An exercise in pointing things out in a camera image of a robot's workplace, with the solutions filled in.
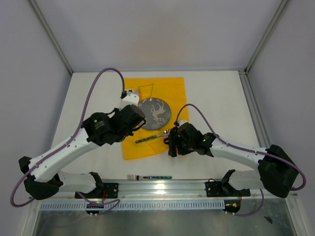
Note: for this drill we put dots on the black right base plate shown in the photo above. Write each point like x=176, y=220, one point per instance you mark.
x=222, y=188

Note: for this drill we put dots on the aluminium side rail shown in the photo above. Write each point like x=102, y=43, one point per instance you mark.
x=257, y=119

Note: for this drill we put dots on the grey reindeer plate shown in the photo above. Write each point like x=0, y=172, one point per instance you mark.
x=157, y=113

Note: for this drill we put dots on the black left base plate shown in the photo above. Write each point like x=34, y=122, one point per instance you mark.
x=107, y=190

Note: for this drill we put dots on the slotted cable duct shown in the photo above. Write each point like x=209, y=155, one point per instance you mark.
x=136, y=205

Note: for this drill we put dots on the fork with green handle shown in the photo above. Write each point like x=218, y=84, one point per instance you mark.
x=139, y=178

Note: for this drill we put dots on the dark green mug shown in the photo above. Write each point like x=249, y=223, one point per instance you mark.
x=166, y=141

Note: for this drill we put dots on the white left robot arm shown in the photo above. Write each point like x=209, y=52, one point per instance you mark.
x=44, y=175

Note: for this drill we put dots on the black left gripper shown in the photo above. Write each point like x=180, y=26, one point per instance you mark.
x=118, y=110

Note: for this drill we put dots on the right controller board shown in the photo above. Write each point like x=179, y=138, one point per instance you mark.
x=231, y=206

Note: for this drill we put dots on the knife with green handle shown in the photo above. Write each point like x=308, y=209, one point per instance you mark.
x=123, y=94

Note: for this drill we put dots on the left controller board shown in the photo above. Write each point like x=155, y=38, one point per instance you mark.
x=95, y=208

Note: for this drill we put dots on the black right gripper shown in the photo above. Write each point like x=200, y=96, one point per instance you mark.
x=175, y=139

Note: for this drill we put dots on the aluminium mounting rail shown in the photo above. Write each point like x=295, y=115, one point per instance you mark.
x=151, y=188

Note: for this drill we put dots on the spoon with green handle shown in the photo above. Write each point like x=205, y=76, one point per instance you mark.
x=164, y=133

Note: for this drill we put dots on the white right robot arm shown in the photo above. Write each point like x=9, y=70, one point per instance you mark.
x=271, y=168

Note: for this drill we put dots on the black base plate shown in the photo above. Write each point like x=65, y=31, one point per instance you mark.
x=222, y=188
x=107, y=190

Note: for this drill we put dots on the controller board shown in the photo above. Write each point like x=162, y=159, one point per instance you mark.
x=231, y=206
x=95, y=208

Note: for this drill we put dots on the yellow Pikachu cloth placemat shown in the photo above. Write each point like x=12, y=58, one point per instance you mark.
x=169, y=89

